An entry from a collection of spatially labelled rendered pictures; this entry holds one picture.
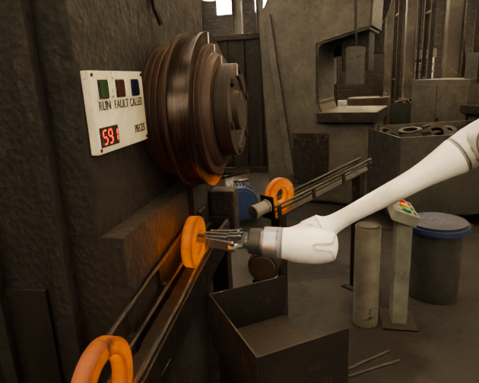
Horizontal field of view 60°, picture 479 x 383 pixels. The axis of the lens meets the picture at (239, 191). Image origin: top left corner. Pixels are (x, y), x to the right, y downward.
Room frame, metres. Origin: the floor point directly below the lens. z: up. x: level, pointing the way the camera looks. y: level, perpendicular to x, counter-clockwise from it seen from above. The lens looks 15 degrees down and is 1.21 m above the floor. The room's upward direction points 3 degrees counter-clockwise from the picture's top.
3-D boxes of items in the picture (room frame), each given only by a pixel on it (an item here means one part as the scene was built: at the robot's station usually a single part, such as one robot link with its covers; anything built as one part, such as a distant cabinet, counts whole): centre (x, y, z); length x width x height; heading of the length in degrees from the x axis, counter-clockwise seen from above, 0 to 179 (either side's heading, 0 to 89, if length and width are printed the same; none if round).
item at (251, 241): (1.13, -0.01, 0.76); 0.09 x 0.08 x 0.07; 78
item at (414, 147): (3.46, -1.68, 0.39); 1.03 x 0.83 x 0.77; 93
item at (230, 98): (1.32, 0.01, 1.11); 0.28 x 0.06 x 0.28; 168
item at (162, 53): (1.36, 0.18, 1.12); 0.47 x 0.10 x 0.47; 168
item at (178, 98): (1.34, 0.10, 1.11); 0.47 x 0.06 x 0.47; 168
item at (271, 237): (1.11, -0.08, 0.75); 0.09 x 0.06 x 0.09; 168
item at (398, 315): (1.85, -0.76, 0.31); 0.24 x 0.16 x 0.62; 168
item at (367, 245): (1.85, -0.60, 0.26); 0.12 x 0.12 x 0.52
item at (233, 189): (1.58, 0.07, 0.68); 0.11 x 0.08 x 0.24; 78
